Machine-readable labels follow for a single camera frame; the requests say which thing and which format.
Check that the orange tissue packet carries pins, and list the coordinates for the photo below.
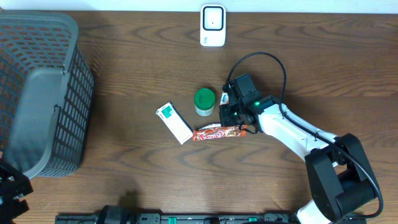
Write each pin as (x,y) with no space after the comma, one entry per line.
(224,100)

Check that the red chocolate bar wrapper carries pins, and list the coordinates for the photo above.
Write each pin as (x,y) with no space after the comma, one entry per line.
(217,131)

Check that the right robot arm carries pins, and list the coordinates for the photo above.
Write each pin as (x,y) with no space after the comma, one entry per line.
(340,176)

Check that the white barcode scanner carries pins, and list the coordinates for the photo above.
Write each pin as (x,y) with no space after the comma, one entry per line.
(212,25)

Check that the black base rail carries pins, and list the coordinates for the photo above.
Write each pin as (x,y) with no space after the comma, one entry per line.
(118,215)

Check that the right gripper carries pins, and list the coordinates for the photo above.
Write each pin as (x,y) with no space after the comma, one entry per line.
(224,119)

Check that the green lid jar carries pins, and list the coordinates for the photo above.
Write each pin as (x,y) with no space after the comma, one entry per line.
(204,101)

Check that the white medicine box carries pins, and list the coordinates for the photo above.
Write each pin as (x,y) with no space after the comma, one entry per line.
(175,123)

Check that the grey plastic mesh basket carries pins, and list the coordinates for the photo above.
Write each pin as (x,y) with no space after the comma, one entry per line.
(46,93)

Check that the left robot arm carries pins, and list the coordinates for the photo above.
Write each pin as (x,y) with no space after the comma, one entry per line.
(14,186)

